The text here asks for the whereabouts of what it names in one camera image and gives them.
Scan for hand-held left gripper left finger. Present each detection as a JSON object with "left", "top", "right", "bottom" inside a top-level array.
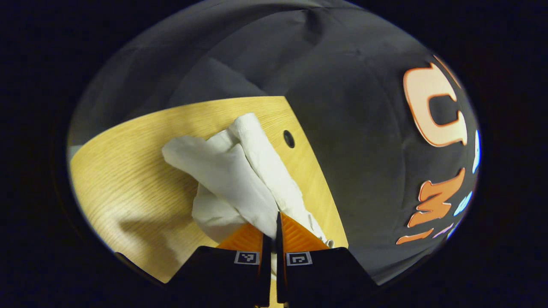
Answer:
[{"left": 169, "top": 222, "right": 272, "bottom": 308}]

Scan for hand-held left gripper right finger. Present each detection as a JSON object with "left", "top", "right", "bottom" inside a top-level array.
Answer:
[{"left": 276, "top": 211, "right": 379, "bottom": 308}]

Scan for white jeans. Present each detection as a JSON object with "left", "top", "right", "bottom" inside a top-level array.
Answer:
[{"left": 162, "top": 113, "right": 334, "bottom": 276}]

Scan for black backdrop cloth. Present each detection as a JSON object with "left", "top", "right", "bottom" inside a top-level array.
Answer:
[{"left": 68, "top": 0, "right": 481, "bottom": 285}]

